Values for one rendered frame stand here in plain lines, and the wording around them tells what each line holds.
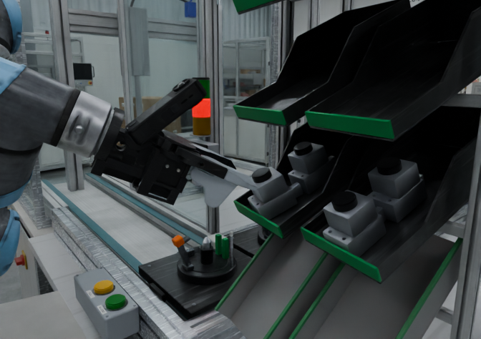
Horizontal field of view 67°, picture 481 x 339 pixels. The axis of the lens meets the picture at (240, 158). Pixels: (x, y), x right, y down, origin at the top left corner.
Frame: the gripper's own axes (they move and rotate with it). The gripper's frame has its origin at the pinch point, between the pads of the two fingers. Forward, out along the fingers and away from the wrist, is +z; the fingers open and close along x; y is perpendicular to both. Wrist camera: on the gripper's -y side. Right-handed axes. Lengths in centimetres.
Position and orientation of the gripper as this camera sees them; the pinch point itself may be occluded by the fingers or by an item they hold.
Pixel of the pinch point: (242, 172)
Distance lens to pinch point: 54.8
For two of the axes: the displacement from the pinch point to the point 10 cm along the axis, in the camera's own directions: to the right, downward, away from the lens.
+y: -4.4, 8.9, 1.0
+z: 8.4, 3.6, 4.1
